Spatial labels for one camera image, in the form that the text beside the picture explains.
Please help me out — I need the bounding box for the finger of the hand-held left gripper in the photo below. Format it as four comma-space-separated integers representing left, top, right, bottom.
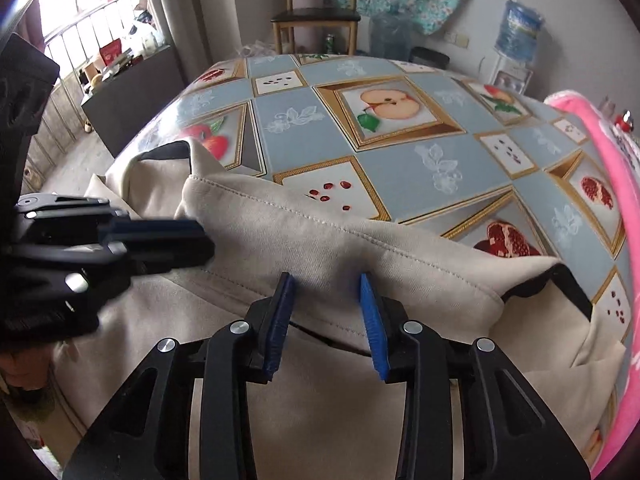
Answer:
15, 194, 207, 250
0, 242, 217, 342

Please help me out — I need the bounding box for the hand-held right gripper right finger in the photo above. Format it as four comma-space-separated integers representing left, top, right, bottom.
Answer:
359, 271, 591, 480

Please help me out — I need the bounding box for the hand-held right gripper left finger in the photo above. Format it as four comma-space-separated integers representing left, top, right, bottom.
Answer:
62, 271, 298, 480

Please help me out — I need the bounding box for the cream zip jacket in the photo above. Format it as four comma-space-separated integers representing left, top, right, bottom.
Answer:
50, 140, 628, 480

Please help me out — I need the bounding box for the metal window railing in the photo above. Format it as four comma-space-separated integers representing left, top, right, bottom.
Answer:
30, 0, 151, 111

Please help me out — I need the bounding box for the dark cabinet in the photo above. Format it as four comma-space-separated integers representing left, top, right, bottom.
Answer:
80, 45, 187, 158

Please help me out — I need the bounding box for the fruit-printed tablecloth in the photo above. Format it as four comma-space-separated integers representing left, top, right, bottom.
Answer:
115, 52, 636, 466

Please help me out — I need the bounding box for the beige curtain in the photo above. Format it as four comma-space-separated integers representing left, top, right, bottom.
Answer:
142, 0, 246, 91

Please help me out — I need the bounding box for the crumpled white plastic bag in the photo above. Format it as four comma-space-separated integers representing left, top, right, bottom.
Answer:
240, 40, 278, 58

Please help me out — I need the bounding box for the wooden chair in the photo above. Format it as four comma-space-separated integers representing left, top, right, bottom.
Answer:
270, 0, 362, 57

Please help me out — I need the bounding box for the black bin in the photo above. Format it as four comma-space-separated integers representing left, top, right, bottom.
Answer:
410, 46, 451, 71

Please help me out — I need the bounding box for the white water dispenser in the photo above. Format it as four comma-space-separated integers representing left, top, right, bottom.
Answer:
492, 55, 533, 95

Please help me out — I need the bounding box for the empty clear water jug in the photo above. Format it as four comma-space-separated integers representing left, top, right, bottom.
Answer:
370, 4, 416, 61

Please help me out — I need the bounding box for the blue water bottle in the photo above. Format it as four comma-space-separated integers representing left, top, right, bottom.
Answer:
494, 0, 545, 63

